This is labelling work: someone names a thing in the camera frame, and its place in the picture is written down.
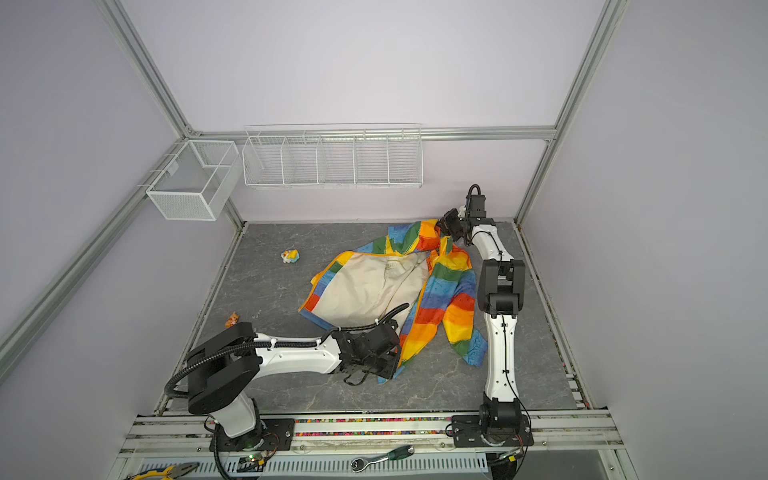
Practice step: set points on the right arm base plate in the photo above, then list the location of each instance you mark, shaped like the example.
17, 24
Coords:
467, 431

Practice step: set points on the rainbow striped jacket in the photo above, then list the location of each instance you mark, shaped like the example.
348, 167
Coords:
414, 265

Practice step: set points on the long white wire basket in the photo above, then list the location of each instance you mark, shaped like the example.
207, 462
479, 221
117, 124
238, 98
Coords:
333, 155

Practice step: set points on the white slotted cable duct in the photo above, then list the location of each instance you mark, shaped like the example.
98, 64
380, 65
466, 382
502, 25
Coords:
340, 466

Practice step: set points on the small orange toy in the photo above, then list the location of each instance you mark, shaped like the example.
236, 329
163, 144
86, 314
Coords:
232, 320

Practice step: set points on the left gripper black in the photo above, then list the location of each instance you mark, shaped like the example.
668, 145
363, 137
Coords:
393, 361

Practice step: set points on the small yellow duck toy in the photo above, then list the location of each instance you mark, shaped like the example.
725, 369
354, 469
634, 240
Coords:
290, 256

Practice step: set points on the white mesh box basket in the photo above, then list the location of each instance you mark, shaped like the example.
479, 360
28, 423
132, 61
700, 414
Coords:
197, 181

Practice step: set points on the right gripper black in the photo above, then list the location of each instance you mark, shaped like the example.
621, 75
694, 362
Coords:
446, 224

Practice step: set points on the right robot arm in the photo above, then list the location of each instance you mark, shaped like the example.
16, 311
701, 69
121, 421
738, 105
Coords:
502, 419

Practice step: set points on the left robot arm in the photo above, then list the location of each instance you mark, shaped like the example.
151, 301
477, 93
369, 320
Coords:
215, 375

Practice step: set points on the yellow handled pliers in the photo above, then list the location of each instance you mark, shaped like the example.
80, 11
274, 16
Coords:
169, 473

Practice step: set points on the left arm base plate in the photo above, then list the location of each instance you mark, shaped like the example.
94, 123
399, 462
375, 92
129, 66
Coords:
272, 434

